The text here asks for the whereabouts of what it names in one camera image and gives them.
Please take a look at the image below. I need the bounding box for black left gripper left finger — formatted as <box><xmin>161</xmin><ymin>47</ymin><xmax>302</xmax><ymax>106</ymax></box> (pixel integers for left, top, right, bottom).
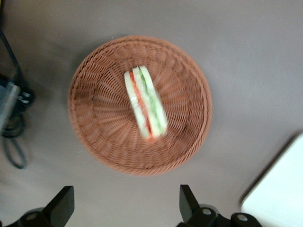
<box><xmin>0</xmin><ymin>185</ymin><xmax>75</xmax><ymax>227</ymax></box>

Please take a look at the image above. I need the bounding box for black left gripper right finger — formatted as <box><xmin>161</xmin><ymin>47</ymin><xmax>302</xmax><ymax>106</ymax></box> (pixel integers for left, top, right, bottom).
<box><xmin>176</xmin><ymin>184</ymin><xmax>221</xmax><ymax>227</ymax></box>

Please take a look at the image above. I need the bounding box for triangle sandwich with vegetable filling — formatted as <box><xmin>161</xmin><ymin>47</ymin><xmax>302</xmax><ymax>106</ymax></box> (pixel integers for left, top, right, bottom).
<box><xmin>124</xmin><ymin>65</ymin><xmax>169</xmax><ymax>142</ymax></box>

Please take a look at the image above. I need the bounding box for beige plastic tray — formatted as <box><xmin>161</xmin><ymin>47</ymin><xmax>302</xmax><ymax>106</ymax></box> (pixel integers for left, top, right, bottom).
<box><xmin>241</xmin><ymin>132</ymin><xmax>303</xmax><ymax>227</ymax></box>

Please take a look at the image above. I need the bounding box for brown round wicker basket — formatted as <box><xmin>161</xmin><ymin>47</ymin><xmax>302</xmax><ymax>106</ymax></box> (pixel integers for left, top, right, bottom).
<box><xmin>67</xmin><ymin>35</ymin><xmax>213</xmax><ymax>177</ymax></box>

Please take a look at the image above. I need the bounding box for black machine power cable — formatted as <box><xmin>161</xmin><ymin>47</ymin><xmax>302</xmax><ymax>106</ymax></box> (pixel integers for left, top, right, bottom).
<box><xmin>0</xmin><ymin>23</ymin><xmax>33</xmax><ymax>170</ymax></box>

